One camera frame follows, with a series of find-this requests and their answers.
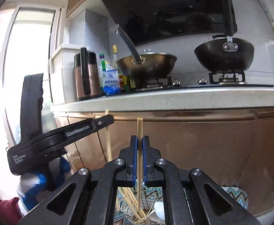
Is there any brass wok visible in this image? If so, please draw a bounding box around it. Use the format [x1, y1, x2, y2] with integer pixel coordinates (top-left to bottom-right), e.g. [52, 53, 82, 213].
[115, 26, 178, 80]

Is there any copper kitchen base cabinet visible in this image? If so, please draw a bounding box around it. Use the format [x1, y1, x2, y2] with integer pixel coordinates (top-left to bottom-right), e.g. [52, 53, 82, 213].
[55, 109, 274, 216]

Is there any single bamboo chopstick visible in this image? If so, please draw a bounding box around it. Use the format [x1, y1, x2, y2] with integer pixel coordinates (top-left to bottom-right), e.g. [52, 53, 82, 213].
[137, 117, 144, 212]
[105, 109, 113, 166]

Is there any dark green bottle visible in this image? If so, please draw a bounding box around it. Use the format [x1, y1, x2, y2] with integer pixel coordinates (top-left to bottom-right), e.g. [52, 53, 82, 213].
[125, 76, 136, 92]

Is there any wire utensil holder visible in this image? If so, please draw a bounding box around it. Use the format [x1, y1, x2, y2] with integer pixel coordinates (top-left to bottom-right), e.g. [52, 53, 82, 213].
[115, 187, 166, 225]

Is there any yellow cap oil bottle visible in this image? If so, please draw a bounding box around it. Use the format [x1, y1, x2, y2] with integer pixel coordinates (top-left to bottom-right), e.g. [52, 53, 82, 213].
[112, 45, 119, 75]

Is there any black gas stove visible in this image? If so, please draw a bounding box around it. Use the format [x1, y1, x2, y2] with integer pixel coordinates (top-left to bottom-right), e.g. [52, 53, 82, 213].
[130, 71, 274, 92]

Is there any glass balcony door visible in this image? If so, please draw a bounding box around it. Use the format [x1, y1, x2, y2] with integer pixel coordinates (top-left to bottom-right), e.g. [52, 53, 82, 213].
[3, 7, 62, 150]

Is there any white ceramic spoon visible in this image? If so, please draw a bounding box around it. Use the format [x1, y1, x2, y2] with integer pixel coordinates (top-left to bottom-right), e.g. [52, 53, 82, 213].
[148, 201, 166, 223]

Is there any green cap bottle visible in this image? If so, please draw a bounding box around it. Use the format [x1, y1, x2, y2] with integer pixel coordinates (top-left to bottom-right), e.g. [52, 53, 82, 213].
[99, 53, 108, 92]

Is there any person's left hand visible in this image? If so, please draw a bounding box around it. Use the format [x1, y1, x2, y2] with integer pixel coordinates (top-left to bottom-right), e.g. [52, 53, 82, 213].
[17, 157, 72, 216]

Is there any black wok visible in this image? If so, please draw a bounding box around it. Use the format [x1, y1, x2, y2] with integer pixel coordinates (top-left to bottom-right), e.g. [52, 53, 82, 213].
[194, 0, 255, 73]

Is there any person's left forearm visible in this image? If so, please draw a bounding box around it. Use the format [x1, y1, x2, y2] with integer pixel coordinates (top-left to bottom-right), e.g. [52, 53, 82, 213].
[0, 197, 22, 225]

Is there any black range hood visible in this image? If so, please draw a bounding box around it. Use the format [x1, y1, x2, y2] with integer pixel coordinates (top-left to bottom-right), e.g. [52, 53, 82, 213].
[97, 0, 238, 46]

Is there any zigzag patterned cloth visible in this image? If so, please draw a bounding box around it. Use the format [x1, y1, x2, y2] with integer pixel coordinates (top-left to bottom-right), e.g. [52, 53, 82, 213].
[113, 186, 248, 225]

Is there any white and blue salt bag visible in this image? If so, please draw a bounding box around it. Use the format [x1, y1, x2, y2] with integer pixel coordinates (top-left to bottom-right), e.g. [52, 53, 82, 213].
[102, 67, 121, 96]

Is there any white storage box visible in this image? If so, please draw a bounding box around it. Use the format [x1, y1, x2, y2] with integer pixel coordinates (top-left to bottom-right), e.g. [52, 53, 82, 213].
[51, 43, 79, 105]

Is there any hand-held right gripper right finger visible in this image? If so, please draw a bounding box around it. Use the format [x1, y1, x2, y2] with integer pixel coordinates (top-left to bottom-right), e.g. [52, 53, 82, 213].
[142, 135, 261, 225]

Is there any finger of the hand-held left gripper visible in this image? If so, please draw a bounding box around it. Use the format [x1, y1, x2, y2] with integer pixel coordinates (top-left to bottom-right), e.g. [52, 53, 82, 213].
[64, 114, 115, 146]

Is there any white kitchen countertop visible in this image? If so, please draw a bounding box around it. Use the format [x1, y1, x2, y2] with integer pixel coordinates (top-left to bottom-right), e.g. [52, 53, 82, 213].
[50, 84, 274, 113]

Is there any bunch of bamboo chopsticks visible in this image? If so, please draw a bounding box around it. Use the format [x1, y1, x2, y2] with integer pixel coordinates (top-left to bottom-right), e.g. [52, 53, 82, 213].
[115, 187, 147, 224]

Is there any copper kettle with black handle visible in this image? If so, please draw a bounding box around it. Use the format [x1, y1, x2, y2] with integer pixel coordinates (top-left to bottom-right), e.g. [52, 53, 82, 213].
[74, 47, 103, 101]

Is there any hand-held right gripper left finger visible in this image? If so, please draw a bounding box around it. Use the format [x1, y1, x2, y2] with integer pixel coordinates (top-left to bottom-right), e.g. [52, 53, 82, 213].
[17, 135, 138, 225]

